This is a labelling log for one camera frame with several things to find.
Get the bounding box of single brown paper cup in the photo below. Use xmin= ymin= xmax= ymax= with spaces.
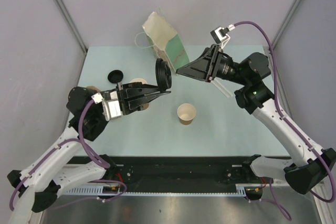
xmin=177 ymin=103 xmax=196 ymax=125

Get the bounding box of white slotted cable duct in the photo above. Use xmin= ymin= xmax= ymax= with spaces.
xmin=63 ymin=185 xmax=246 ymax=197

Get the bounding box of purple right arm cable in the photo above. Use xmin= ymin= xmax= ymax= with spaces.
xmin=228 ymin=20 xmax=336 ymax=221

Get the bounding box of brown pulp cup carrier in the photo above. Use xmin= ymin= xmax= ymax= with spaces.
xmin=86 ymin=86 xmax=101 ymax=92

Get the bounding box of black plastic cup lid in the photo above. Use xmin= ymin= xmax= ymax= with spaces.
xmin=155 ymin=58 xmax=172 ymax=91

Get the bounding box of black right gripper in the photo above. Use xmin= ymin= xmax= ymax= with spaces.
xmin=176 ymin=44 xmax=249 ymax=86

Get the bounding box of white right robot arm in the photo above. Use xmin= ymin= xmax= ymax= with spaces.
xmin=176 ymin=44 xmax=335 ymax=195

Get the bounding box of printed green paper bag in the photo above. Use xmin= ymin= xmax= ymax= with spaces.
xmin=134 ymin=11 xmax=190 ymax=72

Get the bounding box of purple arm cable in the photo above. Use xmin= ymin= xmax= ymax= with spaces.
xmin=9 ymin=99 xmax=127 ymax=211
xmin=228 ymin=20 xmax=336 ymax=221

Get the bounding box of stack of brown paper cups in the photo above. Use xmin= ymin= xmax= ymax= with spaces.
xmin=130 ymin=78 xmax=149 ymax=110

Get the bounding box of black lid stack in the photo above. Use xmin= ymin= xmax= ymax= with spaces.
xmin=107 ymin=70 xmax=124 ymax=83

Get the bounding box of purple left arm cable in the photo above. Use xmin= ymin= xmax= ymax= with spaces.
xmin=9 ymin=99 xmax=127 ymax=211

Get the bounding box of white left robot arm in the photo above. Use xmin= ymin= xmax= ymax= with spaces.
xmin=7 ymin=81 xmax=172 ymax=212

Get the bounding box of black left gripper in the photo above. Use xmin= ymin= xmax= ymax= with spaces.
xmin=100 ymin=81 xmax=170 ymax=115

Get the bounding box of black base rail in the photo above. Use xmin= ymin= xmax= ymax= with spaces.
xmin=62 ymin=155 xmax=292 ymax=201

